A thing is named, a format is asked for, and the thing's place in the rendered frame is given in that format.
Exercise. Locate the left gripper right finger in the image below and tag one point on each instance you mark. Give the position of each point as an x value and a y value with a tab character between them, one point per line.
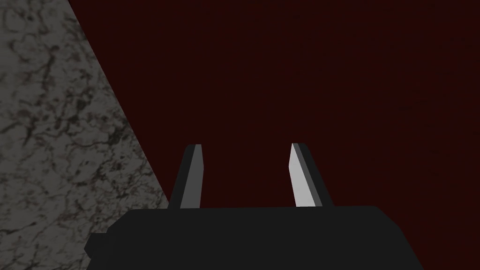
305	180

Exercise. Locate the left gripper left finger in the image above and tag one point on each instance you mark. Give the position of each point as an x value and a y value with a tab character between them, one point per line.
189	180

